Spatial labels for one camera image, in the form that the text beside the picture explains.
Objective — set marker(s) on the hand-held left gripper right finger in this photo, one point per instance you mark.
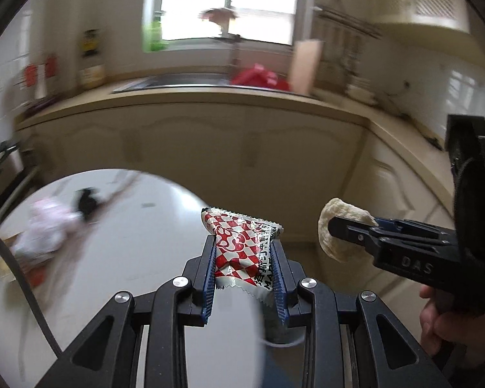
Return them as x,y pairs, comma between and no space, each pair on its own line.
279,287

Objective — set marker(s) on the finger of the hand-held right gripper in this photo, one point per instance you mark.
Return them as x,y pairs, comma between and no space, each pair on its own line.
412,230
355,232

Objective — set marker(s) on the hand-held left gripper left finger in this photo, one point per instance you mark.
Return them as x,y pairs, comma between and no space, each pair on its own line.
208,279

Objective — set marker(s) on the pale rice cracker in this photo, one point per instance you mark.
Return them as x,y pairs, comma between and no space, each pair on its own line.
335,214

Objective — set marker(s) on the red checkered snack wrapper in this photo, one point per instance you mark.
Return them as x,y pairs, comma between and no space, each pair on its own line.
234,246

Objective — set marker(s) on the red foil wrapper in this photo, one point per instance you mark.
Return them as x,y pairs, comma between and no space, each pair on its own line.
38,278

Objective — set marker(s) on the person's right hand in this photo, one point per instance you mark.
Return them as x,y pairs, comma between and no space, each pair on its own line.
444,327

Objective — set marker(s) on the cream kitchen cabinets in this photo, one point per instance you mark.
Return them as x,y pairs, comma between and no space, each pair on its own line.
226,157

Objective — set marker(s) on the black crumpled lump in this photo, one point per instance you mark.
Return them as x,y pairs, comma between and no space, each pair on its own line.
87,202

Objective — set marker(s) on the crumpled white plastic bag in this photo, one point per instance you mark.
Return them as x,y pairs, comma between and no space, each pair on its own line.
48,224

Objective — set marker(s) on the wooden cutting board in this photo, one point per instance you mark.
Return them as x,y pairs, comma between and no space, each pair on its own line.
305,66

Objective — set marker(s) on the beige kitchen countertop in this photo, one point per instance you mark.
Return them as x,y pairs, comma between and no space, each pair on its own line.
226,105

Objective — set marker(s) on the row of hanging utensils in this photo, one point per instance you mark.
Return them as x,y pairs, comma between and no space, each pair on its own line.
343,52

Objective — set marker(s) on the red plastic basin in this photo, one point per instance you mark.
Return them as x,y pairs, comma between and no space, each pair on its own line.
260,77

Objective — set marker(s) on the steel sink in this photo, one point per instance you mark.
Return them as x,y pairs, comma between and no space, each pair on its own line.
178,81

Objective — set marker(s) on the steel faucet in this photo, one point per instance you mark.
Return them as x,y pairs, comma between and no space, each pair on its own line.
234,48

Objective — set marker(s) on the clear jar white label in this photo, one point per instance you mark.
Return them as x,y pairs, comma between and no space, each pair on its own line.
92,73

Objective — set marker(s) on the green soap bottle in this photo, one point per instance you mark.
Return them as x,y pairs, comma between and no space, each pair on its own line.
153,34

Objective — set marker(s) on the white rice spoon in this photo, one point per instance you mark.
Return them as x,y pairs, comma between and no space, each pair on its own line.
40,87

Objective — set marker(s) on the pink cloth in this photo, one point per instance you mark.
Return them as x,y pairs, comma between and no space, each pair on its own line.
218,14

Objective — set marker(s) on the red cutlery holder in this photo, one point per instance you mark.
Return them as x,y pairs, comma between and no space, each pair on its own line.
31,74
50,66

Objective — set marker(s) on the dark jar yellow label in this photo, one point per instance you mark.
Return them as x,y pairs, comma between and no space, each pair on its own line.
89,42

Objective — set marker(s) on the kitchen window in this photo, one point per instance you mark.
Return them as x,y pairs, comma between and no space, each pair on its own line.
222,4

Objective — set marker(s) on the wall utensil rack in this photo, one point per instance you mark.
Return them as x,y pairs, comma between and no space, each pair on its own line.
347,20

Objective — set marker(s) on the white lattice wall cabinet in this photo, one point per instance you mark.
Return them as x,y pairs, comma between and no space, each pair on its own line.
420,0

